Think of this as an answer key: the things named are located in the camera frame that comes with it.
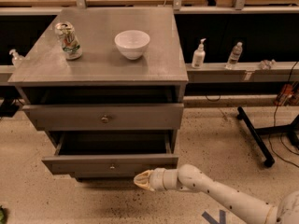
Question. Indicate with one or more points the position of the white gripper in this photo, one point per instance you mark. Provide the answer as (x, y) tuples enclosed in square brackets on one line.
[(159, 179)]

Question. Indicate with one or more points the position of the grey drawer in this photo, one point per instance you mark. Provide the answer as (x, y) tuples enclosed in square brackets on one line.
[(105, 117), (96, 154)]

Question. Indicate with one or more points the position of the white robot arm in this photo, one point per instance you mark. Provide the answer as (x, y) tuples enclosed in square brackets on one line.
[(188, 178)]

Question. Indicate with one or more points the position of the grey top drawer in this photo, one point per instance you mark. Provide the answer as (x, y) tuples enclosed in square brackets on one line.
[(105, 117)]

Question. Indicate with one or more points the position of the grey drawer cabinet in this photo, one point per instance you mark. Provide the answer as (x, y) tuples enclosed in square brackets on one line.
[(102, 75)]

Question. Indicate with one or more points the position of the white lotion pump bottle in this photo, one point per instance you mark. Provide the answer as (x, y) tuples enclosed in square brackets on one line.
[(199, 55)]

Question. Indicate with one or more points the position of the white ceramic bowl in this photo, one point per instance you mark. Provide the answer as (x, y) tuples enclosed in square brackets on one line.
[(132, 43)]

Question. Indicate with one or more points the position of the crushed soda can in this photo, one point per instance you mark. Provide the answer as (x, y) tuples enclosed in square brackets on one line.
[(66, 35)]

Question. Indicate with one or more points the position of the black stand base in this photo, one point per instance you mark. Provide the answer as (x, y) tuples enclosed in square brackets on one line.
[(291, 130)]

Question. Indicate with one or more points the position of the clear plastic water bottle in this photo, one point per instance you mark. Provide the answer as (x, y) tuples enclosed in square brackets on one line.
[(234, 55)]

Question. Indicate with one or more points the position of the crumpled clear plastic wrapper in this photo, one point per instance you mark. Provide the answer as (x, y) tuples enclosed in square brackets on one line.
[(267, 64)]

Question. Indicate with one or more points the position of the orange power strip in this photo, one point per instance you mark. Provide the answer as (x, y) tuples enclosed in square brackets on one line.
[(289, 94)]

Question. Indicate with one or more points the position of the clear pump bottle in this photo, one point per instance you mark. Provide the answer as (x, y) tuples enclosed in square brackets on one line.
[(16, 57)]

